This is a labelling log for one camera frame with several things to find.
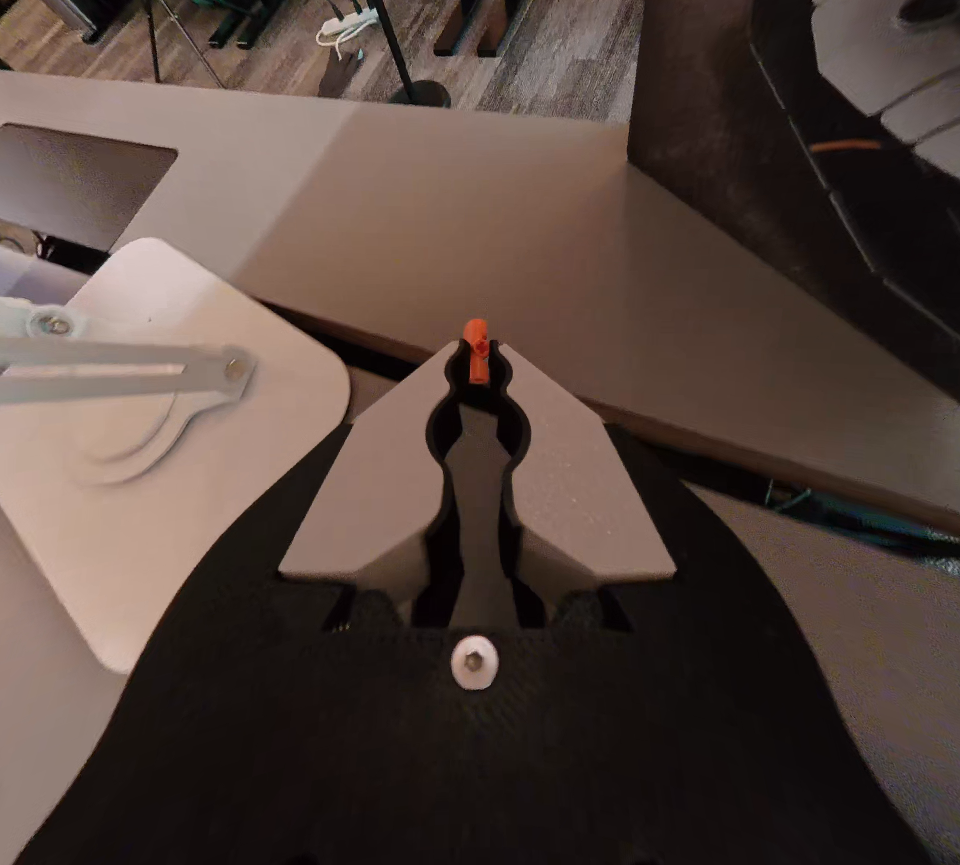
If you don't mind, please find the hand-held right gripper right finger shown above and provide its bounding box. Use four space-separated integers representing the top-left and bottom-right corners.
486 340 678 630

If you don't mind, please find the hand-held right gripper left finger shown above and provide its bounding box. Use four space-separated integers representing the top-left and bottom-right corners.
279 338 468 630

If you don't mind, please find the orange lego pin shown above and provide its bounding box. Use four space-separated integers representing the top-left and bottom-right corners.
462 319 490 386

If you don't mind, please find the white metal book stand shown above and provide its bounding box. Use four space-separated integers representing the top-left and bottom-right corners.
0 237 352 675

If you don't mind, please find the black pole floor stand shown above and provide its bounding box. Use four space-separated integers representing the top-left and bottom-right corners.
333 0 453 109

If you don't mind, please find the white power strip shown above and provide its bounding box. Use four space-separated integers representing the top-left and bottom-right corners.
315 6 381 49

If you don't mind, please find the black floor frame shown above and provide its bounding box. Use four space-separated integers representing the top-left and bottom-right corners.
208 0 310 50

